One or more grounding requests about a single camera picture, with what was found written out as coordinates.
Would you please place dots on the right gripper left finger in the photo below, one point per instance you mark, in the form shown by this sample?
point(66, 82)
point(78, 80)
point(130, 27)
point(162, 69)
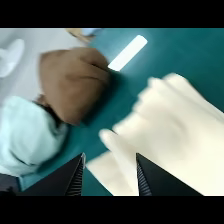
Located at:
point(63, 181)

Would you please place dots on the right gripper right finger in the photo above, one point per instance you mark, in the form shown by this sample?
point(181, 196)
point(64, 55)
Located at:
point(160, 181)

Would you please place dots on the cream white shirt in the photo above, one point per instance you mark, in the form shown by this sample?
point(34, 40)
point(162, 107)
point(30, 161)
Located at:
point(166, 133)

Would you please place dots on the pale mint garment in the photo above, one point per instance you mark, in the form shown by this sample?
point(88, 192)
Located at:
point(26, 136)

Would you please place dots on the brown garment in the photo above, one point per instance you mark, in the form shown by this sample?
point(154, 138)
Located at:
point(73, 83)

